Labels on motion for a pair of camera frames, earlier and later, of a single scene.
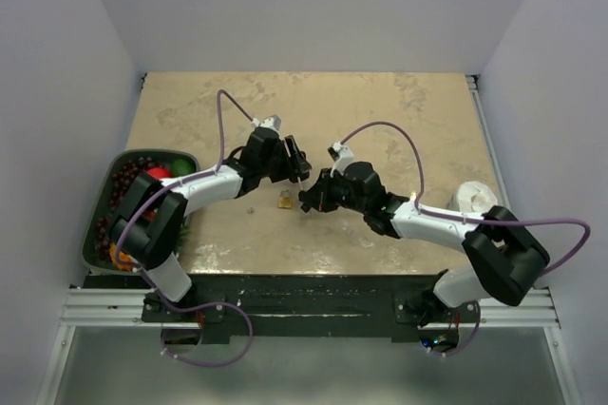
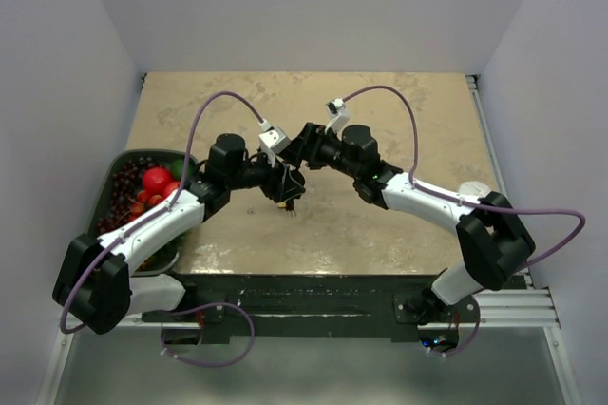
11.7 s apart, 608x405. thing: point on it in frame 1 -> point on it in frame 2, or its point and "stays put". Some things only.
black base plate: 301,308 stays put
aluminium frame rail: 123,308 stays put
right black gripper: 318,196 -> 307,146
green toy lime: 181,166 stays put
